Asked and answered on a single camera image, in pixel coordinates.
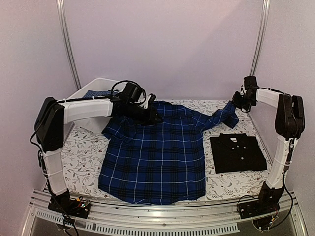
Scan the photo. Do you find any floral patterned table mat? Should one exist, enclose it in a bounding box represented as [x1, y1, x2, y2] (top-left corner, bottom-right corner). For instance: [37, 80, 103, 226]
[61, 110, 271, 201]

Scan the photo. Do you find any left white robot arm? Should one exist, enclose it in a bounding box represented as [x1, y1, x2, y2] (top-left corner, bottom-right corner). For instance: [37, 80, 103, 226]
[30, 78, 163, 213]

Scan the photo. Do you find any right aluminium frame post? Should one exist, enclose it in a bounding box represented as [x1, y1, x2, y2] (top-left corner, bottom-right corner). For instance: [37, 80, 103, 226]
[250, 0, 270, 76]

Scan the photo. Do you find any blue plaid long sleeve shirt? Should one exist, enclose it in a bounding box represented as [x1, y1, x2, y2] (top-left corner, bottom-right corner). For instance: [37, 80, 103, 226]
[98, 101, 239, 205]

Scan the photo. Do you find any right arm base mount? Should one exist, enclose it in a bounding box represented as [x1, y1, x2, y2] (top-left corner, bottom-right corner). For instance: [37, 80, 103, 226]
[236, 195, 280, 232]

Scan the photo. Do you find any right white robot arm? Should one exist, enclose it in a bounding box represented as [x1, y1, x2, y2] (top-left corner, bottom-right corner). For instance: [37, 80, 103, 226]
[232, 76, 305, 214]

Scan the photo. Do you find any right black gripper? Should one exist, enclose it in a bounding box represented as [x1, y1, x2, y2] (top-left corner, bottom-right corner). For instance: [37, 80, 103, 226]
[231, 91, 254, 111]

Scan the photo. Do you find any aluminium frame post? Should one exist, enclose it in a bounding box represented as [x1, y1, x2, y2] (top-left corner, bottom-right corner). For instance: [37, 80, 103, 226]
[56, 0, 82, 90]
[250, 0, 270, 76]

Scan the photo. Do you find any front aluminium rail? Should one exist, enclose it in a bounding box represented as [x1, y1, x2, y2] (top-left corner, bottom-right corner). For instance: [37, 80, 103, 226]
[21, 190, 311, 236]

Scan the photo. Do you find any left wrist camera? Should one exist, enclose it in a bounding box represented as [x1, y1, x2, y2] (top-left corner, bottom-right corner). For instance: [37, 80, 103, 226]
[143, 93, 156, 109]

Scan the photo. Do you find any blue checked shirt in bin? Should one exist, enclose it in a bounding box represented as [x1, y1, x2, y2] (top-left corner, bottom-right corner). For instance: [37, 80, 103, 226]
[83, 90, 119, 99]

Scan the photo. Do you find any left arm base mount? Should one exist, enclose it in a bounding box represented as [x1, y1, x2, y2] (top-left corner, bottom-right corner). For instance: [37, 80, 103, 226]
[48, 195, 91, 219]

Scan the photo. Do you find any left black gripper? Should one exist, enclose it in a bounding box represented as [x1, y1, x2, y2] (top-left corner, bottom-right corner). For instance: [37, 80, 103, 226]
[126, 102, 164, 126]

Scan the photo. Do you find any left aluminium frame post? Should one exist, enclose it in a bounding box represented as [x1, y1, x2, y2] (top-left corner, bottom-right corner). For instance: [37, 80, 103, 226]
[56, 0, 82, 90]

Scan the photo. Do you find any folded black shirt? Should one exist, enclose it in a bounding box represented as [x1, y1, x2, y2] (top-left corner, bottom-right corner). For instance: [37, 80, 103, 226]
[210, 133, 267, 174]

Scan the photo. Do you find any white plastic bin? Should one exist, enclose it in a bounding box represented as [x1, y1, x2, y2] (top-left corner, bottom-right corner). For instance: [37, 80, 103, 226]
[65, 77, 128, 134]

